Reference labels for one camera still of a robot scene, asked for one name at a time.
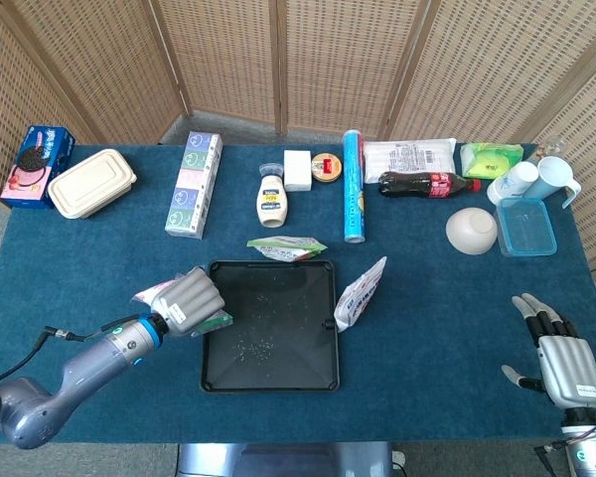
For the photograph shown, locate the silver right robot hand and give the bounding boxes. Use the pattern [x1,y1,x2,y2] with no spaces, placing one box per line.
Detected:
[501,292,596,411]

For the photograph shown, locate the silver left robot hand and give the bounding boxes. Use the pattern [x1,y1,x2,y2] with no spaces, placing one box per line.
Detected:
[151,267,225,338]

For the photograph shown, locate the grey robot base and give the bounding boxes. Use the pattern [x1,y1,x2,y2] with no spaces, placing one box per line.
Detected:
[176,441,396,477]

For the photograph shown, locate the green white snack packet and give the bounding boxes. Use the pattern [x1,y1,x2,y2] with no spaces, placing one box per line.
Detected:
[246,235,329,263]

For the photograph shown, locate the white printed plastic packet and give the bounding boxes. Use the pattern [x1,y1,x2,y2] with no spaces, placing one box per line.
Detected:
[333,255,388,333]

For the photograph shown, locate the black square plastic tray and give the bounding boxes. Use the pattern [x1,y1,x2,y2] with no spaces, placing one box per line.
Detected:
[200,258,341,394]

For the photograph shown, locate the pastel tissue multipack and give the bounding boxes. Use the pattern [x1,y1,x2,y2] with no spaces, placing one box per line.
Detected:
[164,130,224,240]

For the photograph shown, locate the mayonnaise squeeze bottle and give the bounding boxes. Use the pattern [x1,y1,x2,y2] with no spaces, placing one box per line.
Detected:
[255,163,291,229]

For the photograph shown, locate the blue tablecloth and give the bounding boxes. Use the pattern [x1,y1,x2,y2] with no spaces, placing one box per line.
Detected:
[0,143,596,444]

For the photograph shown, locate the clear container blue rim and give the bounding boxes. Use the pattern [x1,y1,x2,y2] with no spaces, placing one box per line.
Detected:
[495,197,558,258]

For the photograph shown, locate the beige lidded lunch box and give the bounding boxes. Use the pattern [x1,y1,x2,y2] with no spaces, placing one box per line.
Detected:
[47,148,138,221]

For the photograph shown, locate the white upturned bowl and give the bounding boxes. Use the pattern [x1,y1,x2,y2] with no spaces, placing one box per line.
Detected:
[445,207,499,256]

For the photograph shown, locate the small white box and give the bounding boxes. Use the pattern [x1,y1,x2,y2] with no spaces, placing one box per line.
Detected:
[283,149,314,193]

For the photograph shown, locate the round tin red label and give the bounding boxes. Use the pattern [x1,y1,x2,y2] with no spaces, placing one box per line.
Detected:
[311,152,343,182]

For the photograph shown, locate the white plastic cup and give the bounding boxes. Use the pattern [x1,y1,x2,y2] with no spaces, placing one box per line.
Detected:
[486,160,540,206]

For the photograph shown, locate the blue cling film roll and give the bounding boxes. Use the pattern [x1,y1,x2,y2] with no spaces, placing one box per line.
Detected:
[342,129,368,244]

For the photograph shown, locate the blue cookie box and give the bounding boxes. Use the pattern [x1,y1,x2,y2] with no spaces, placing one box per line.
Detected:
[0,124,77,210]

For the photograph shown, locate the clear drinking glass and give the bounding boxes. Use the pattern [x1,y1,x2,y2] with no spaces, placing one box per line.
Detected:
[538,134,571,163]

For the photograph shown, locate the green wet wipes packet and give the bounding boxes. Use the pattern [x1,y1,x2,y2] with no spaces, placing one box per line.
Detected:
[459,142,524,180]

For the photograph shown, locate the cola bottle red label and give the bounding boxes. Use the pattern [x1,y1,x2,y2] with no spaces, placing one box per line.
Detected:
[377,170,483,200]

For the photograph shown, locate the white flat plastic packet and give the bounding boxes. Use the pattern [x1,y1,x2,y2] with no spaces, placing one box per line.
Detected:
[363,137,457,184]

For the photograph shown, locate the woven bamboo folding screen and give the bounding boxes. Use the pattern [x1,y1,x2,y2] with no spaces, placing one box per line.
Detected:
[0,0,596,319]

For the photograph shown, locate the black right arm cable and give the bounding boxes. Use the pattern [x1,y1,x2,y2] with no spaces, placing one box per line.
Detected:
[534,443,571,477]

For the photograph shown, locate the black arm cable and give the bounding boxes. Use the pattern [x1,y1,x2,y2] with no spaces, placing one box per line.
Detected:
[0,325,88,389]
[534,443,571,477]

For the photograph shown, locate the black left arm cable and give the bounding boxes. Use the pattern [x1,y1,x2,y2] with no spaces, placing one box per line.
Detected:
[0,325,88,389]

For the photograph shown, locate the light blue handled mug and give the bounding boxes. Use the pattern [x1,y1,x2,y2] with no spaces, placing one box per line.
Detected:
[524,156,582,210]

